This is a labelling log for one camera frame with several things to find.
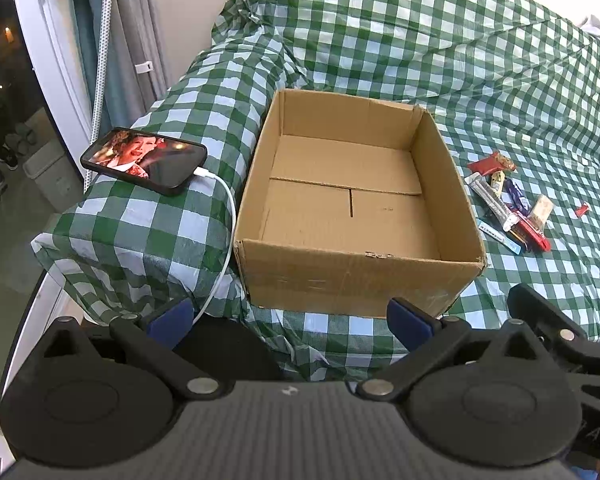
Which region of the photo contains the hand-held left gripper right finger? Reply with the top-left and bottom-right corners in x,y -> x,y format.
355,299 -> 546,403

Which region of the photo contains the white charging cable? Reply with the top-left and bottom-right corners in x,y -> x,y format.
192,169 -> 238,331

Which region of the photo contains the white door frame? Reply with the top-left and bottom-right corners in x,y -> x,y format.
9,0 -> 97,193

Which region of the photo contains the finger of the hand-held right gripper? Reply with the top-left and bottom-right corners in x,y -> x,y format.
507,284 -> 589,347

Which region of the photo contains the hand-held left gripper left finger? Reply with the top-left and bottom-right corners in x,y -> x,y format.
39,297 -> 228,402

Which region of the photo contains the beige snack packet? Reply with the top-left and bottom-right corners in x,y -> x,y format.
527,195 -> 554,224

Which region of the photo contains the blue white stick packet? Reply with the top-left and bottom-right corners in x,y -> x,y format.
476,219 -> 523,256

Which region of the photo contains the white bin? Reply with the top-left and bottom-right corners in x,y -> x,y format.
22,137 -> 84,212

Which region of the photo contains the grey curtain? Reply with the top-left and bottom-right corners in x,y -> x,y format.
112,0 -> 170,111

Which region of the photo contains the teal curtain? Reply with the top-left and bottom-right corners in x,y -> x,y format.
66,0 -> 128,131

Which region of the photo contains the braided steamer hose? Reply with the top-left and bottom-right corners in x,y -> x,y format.
90,0 -> 116,147

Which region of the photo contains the green checked cloth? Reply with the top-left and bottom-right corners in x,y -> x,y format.
30,0 -> 600,381

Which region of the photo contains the dark shoe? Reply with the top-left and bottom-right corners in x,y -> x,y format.
0,144 -> 22,172

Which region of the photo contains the silver stick packet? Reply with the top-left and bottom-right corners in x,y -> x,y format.
487,195 -> 517,231
469,174 -> 503,211

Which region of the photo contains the purple snack packet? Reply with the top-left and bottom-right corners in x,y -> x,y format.
502,179 -> 531,211

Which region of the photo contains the black smartphone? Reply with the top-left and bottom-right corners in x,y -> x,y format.
80,127 -> 208,197

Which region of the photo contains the red nut bar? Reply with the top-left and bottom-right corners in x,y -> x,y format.
466,152 -> 517,177

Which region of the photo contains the brown cardboard box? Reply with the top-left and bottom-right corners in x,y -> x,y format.
232,88 -> 488,318

